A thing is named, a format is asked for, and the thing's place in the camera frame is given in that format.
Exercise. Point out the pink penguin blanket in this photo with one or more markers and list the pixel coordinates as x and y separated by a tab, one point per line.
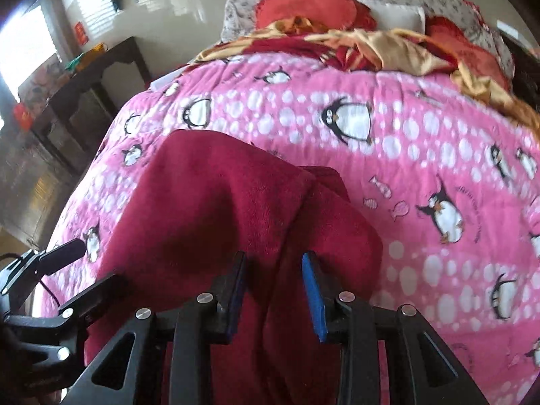
450	185

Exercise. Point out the dark carved wooden headboard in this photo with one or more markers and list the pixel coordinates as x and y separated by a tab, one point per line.
526	74

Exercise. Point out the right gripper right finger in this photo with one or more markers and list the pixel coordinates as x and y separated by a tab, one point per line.
421	367

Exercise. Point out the dark wooden side table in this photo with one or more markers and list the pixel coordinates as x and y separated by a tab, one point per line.
65	102

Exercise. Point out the gold and red satin cloth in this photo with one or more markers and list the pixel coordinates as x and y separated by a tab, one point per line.
398	50

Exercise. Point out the white pillow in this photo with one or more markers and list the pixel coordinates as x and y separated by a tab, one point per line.
391	16

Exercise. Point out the red heart pillow right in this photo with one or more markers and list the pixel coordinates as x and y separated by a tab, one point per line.
479	61

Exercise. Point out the dark red fleece shirt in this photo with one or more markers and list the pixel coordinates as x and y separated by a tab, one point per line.
203	197

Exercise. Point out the red heart pillow left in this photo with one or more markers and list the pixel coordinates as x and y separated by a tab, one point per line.
334	14

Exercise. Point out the red heart pillow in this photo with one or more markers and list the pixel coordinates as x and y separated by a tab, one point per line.
479	61
334	14

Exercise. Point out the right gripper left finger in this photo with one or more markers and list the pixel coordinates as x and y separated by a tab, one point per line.
167	355

